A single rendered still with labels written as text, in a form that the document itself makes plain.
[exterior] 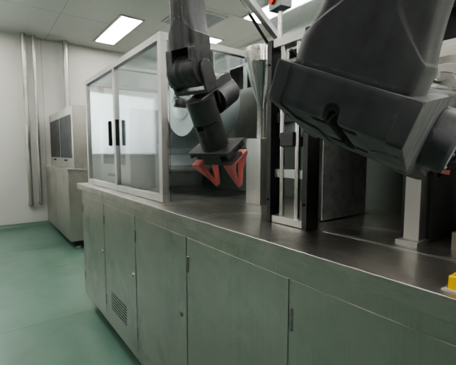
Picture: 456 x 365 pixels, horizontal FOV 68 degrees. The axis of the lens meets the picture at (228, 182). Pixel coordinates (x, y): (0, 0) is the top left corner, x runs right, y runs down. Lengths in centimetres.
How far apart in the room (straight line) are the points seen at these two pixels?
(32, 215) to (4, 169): 78
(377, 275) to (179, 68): 50
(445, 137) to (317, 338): 65
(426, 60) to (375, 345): 62
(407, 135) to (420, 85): 3
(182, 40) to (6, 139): 529
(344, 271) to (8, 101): 555
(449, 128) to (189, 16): 49
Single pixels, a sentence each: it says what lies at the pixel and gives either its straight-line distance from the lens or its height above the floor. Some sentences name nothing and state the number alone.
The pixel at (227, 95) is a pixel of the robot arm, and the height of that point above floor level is 122.
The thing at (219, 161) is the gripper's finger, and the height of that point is 109.
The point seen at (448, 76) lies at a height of 127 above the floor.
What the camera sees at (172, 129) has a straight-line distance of 147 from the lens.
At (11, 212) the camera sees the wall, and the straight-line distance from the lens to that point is 591.
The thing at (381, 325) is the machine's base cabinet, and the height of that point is 80.
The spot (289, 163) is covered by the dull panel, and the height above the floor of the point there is 106.
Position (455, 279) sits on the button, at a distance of 63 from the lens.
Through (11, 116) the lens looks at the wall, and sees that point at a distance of 587.
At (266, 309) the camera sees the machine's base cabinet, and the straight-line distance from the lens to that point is 93.
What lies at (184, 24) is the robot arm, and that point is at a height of 133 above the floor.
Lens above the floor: 111
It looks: 5 degrees down
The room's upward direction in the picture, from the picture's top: straight up
